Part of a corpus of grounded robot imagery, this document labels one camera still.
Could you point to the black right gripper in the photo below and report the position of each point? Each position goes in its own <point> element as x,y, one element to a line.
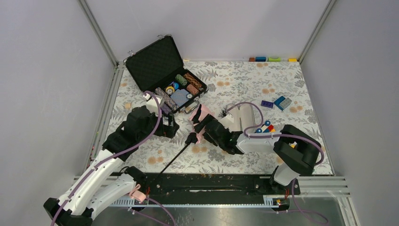
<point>201,126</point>

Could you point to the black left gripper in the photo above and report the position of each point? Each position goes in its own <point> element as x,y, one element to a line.
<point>168,125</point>

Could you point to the pink folding umbrella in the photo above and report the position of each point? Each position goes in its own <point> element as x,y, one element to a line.
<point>140,190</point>

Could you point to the lilac umbrella zip case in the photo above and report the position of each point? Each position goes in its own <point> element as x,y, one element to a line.
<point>243,117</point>

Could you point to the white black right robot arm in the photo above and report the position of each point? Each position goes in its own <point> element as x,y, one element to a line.
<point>299,152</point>

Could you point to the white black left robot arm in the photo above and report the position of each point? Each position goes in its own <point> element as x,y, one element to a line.
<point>80,205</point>

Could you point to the purple chip stack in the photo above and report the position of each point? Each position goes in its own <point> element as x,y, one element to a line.
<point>165,109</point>

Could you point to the blue playing card deck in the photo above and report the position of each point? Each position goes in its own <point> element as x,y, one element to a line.
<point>181,96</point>

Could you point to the red chip stack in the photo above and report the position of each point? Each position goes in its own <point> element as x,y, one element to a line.
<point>192,90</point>

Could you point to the yellow ten chip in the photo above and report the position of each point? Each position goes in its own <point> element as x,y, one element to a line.
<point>169,90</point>

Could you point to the orange black chip stack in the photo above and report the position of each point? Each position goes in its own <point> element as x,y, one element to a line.
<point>194,82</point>

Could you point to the green chip stack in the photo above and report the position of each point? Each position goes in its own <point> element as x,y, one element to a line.
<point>180,79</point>

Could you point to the yellow toy brick vehicle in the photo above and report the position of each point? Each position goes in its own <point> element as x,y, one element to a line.
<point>266,128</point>

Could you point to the purple toy brick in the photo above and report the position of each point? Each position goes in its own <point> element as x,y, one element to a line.
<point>267,104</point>

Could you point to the black poker chip case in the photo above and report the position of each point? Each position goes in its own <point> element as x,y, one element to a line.
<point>157,65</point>

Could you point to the blue toy brick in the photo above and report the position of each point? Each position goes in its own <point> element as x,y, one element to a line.
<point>278,101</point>

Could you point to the grey toy brick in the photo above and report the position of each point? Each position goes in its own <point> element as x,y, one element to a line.
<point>285,103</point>

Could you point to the floral table cloth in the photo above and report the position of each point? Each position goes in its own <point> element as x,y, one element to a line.
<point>231,83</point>

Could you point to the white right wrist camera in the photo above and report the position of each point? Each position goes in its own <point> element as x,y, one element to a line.
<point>227,120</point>

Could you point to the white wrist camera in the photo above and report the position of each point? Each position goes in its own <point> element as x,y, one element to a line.
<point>227,120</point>
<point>153,103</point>

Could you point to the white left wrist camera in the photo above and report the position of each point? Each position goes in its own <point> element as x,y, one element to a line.
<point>153,103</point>

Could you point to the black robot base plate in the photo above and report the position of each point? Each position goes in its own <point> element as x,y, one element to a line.
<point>209,189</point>

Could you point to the aluminium frame rail left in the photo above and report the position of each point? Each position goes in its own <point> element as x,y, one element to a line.
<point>108,91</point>

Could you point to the aluminium frame rail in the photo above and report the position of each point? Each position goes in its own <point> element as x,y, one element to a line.
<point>108,91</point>
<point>325,14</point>

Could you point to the blue block at wall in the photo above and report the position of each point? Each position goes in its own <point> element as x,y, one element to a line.
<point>260,59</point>

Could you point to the green block at wall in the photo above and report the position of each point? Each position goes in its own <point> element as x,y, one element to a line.
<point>274,59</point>

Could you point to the aluminium frame rail right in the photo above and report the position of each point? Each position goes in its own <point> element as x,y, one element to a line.
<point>325,14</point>

